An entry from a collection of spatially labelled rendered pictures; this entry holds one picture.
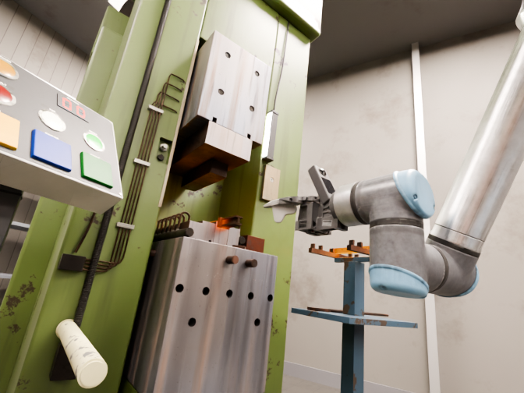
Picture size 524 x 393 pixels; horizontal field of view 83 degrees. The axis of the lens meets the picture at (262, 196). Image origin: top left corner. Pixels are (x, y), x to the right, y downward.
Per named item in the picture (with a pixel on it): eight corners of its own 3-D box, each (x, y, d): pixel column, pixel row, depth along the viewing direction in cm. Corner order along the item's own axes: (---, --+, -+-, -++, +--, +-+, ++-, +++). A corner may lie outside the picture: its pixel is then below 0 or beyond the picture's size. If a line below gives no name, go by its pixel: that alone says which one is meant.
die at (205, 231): (237, 250, 107) (240, 227, 110) (185, 239, 96) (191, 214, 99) (189, 253, 140) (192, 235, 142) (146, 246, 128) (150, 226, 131)
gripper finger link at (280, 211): (257, 221, 72) (294, 221, 69) (260, 198, 74) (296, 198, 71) (262, 224, 75) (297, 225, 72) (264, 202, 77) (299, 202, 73)
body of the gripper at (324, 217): (292, 230, 70) (332, 224, 60) (294, 196, 72) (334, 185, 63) (313, 236, 74) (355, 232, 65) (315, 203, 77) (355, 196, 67)
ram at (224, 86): (277, 152, 128) (285, 76, 141) (197, 114, 107) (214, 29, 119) (227, 175, 161) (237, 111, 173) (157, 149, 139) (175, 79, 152)
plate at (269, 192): (277, 203, 139) (280, 170, 144) (262, 198, 134) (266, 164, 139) (274, 203, 141) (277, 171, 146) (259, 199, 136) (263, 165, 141)
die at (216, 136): (249, 161, 118) (252, 140, 121) (205, 143, 107) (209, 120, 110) (202, 183, 150) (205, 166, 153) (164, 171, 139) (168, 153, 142)
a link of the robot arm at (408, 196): (414, 214, 47) (412, 157, 50) (348, 223, 56) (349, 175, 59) (440, 227, 52) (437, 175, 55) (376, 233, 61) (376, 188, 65)
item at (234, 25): (270, 82, 154) (279, 13, 169) (200, 37, 131) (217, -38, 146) (227, 115, 188) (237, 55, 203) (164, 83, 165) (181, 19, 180)
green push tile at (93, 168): (113, 187, 70) (110, 163, 74) (84, 174, 64) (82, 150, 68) (108, 190, 71) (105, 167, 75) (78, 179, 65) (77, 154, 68)
